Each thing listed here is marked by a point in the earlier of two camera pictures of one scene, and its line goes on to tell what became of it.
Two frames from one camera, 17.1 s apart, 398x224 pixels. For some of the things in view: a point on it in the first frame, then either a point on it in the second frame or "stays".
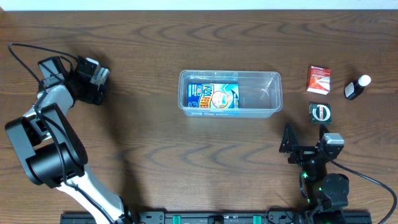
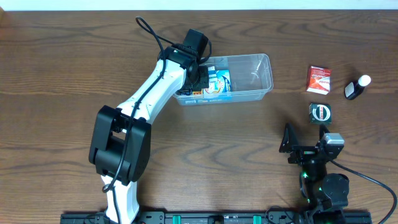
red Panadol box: (319, 80) stays
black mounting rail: (226, 217) stays
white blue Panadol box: (99, 76) → (212, 73)
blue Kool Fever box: (213, 96) → (222, 84)
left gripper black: (102, 88) → (205, 80)
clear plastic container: (229, 94) → (250, 76)
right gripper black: (304, 153) stays
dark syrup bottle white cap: (354, 88) stays
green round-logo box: (319, 113) stays
